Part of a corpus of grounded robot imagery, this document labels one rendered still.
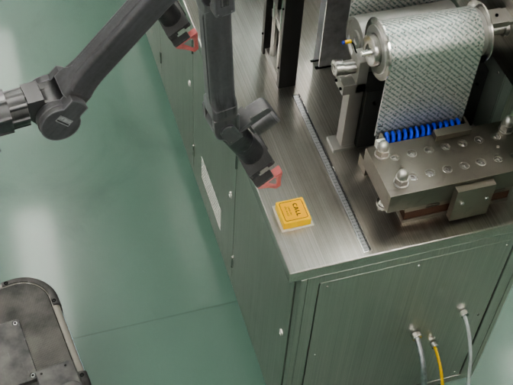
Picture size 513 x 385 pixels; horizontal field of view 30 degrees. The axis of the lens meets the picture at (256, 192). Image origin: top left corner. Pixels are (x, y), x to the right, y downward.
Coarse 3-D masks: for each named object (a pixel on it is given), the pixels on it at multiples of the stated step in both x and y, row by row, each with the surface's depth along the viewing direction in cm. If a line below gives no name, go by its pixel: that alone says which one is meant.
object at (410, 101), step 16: (400, 80) 221; (416, 80) 223; (432, 80) 225; (448, 80) 226; (464, 80) 228; (384, 96) 224; (400, 96) 226; (416, 96) 227; (432, 96) 229; (448, 96) 231; (464, 96) 233; (384, 112) 228; (400, 112) 230; (416, 112) 232; (432, 112) 234; (448, 112) 236; (384, 128) 233; (400, 128) 235
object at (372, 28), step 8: (480, 16) 221; (368, 32) 222; (376, 32) 217; (488, 32) 220; (384, 40) 215; (488, 40) 221; (384, 48) 215; (384, 56) 216; (384, 64) 216; (376, 72) 222
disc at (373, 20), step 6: (372, 18) 219; (378, 18) 216; (366, 24) 223; (378, 24) 216; (366, 30) 224; (384, 30) 214; (384, 36) 214; (390, 48) 213; (390, 54) 214; (390, 60) 214; (390, 66) 215; (384, 72) 219; (378, 78) 223; (384, 78) 219
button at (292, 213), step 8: (288, 200) 233; (296, 200) 233; (280, 208) 231; (288, 208) 231; (296, 208) 231; (304, 208) 231; (280, 216) 230; (288, 216) 229; (296, 216) 229; (304, 216) 230; (288, 224) 228; (296, 224) 229; (304, 224) 230
